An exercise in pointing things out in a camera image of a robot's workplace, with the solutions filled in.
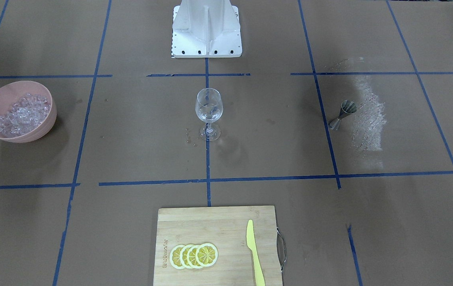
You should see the yellow plastic knife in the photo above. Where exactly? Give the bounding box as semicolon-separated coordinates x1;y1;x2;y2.
245;219;266;286

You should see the steel jigger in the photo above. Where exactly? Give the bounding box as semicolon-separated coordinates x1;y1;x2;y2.
327;100;357;130

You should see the bamboo cutting board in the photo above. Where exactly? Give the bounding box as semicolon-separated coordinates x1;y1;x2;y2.
153;206;283;286

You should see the pink bowl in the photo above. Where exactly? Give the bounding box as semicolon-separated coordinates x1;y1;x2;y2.
0;80;56;143

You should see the lemon slice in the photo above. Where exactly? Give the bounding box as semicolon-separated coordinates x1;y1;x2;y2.
179;244;195;269
188;245;203;269
195;243;219;267
170;244;190;269

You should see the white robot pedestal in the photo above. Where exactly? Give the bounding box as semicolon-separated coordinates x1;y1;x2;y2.
171;0;243;58

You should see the clear wine glass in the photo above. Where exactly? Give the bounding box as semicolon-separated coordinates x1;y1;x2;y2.
194;88;223;141

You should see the pile of clear ice cubes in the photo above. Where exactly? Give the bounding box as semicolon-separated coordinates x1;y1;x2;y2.
0;93;52;138

